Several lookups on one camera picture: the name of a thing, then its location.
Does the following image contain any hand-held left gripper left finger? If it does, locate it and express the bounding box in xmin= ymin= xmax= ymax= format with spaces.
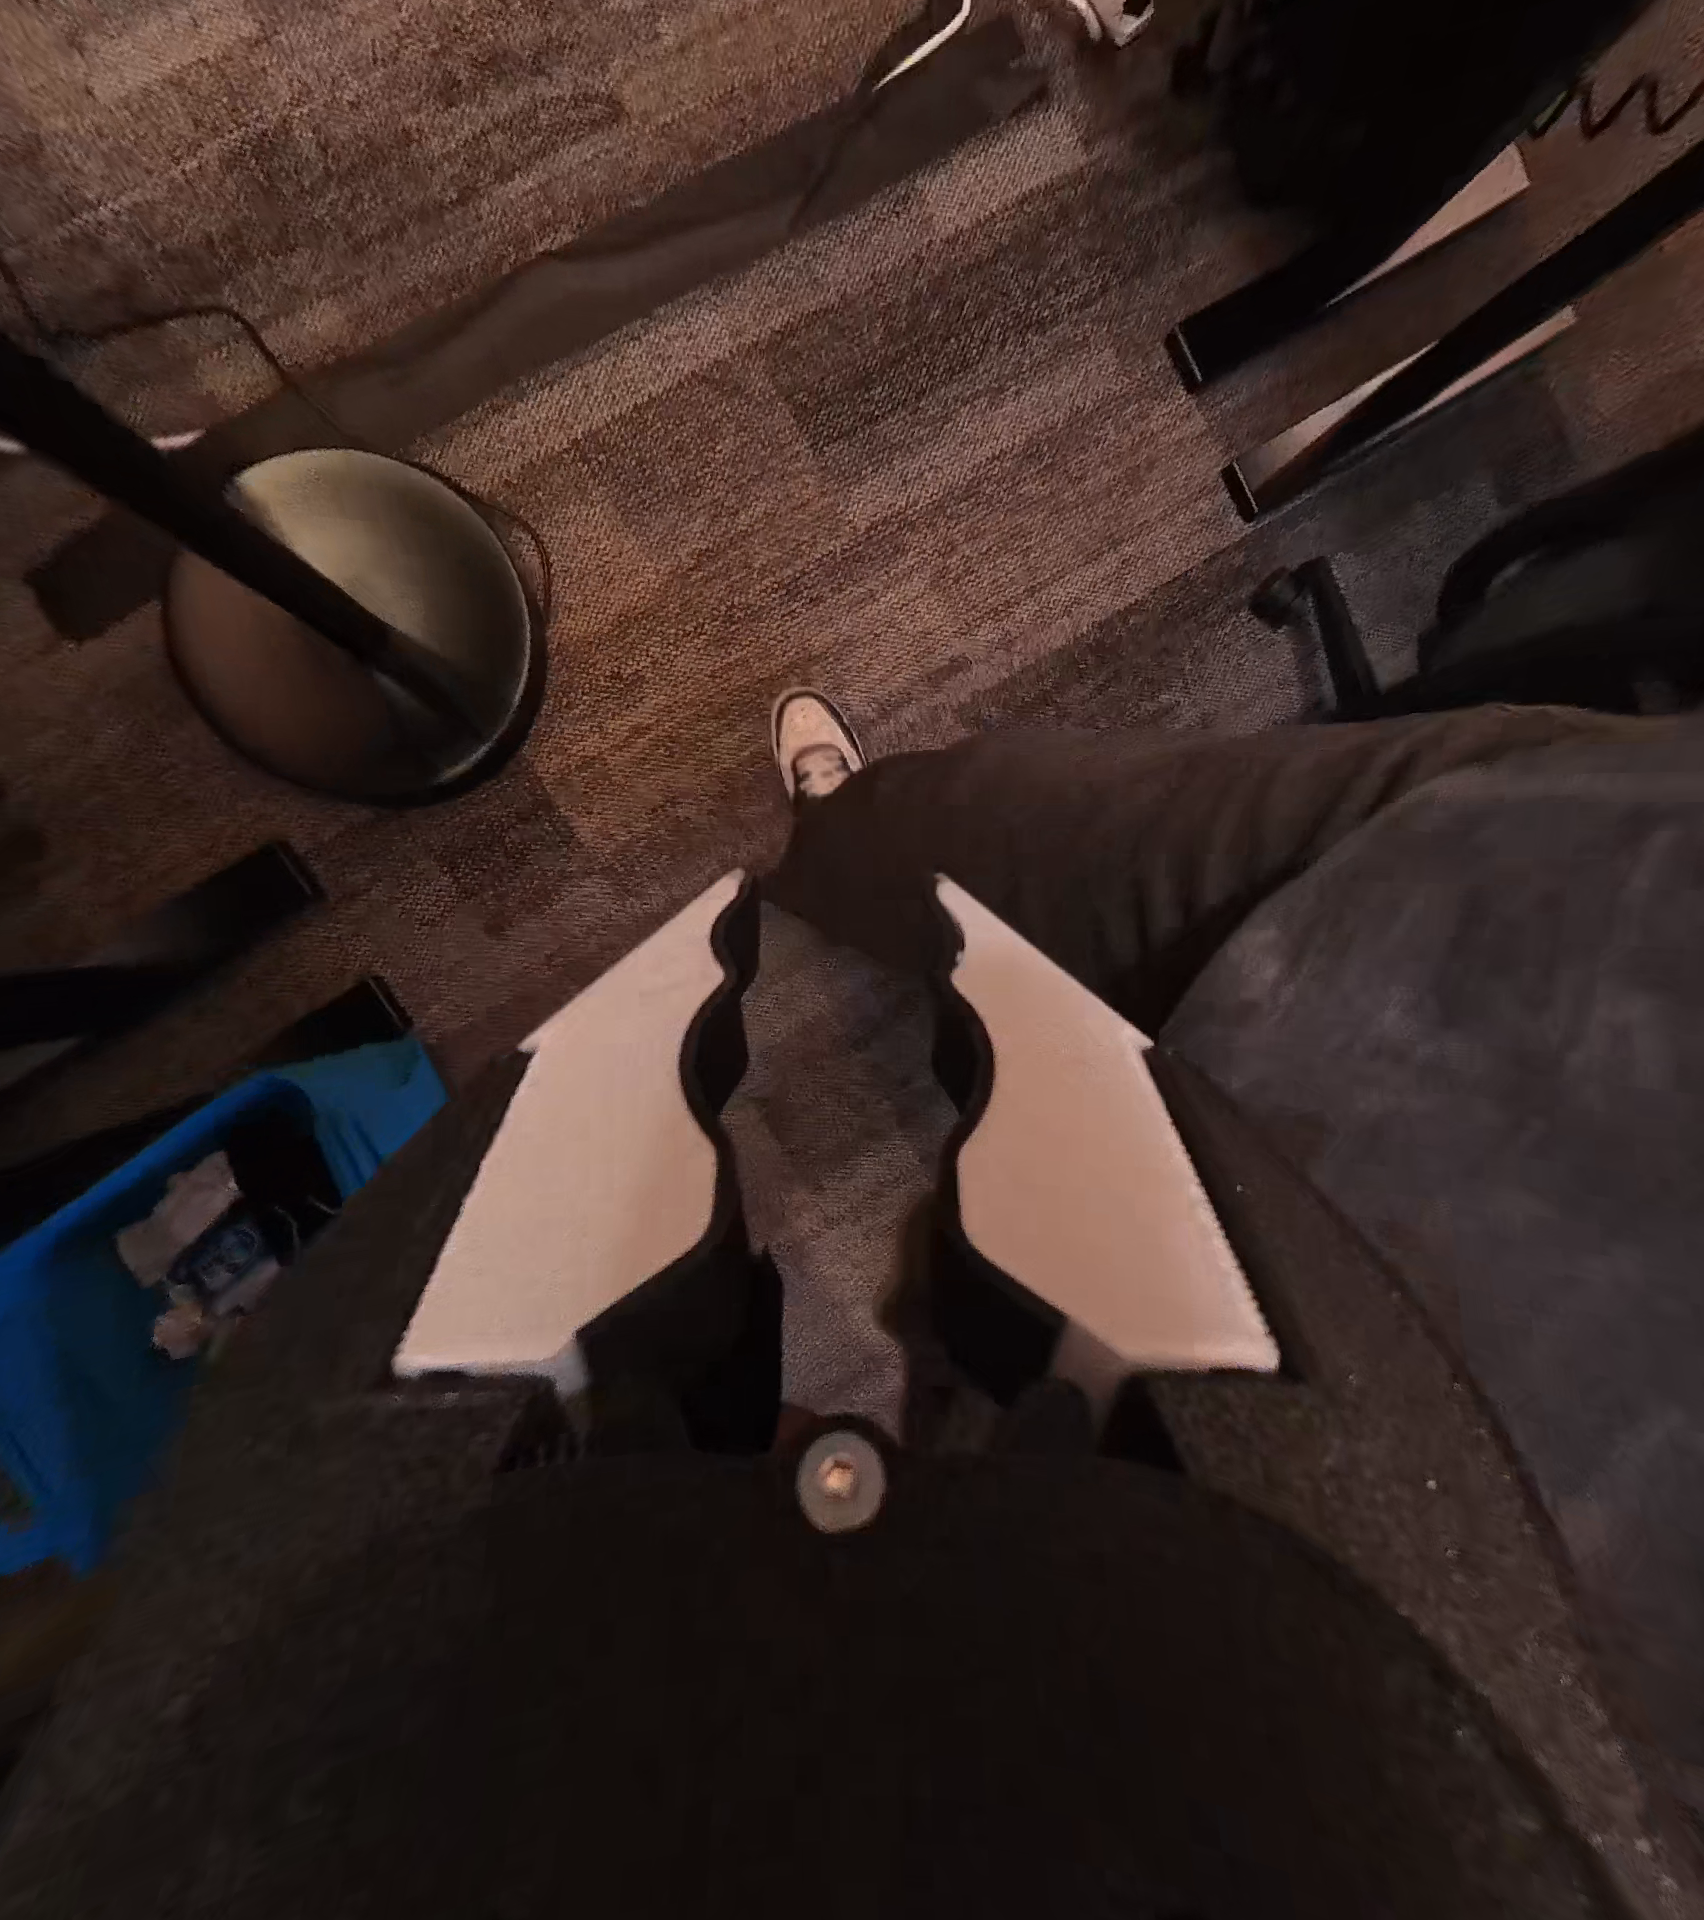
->
xmin=390 ymin=867 xmax=785 ymax=1397

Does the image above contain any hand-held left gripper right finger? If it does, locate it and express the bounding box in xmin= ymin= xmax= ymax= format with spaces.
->
xmin=927 ymin=876 xmax=1285 ymax=1387

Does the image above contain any person's leg in dark trousers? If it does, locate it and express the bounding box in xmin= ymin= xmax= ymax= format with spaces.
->
xmin=763 ymin=703 xmax=1588 ymax=1036

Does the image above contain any person's white shoe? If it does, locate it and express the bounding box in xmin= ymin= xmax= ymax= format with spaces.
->
xmin=769 ymin=686 xmax=869 ymax=803

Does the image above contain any blue plastic crate with trash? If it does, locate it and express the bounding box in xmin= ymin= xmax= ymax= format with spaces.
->
xmin=0 ymin=1032 xmax=452 ymax=1579

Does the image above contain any black pole stand round base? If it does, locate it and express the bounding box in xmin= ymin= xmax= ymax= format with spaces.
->
xmin=0 ymin=248 xmax=555 ymax=806

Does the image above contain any black office chair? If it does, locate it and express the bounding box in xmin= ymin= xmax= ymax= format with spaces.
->
xmin=1248 ymin=398 xmax=1704 ymax=722

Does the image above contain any black desk leg frame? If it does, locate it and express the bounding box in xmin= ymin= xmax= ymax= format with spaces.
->
xmin=1164 ymin=90 xmax=1704 ymax=522
xmin=0 ymin=840 xmax=413 ymax=1081

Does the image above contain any white cable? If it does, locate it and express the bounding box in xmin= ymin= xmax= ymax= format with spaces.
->
xmin=866 ymin=0 xmax=976 ymax=97

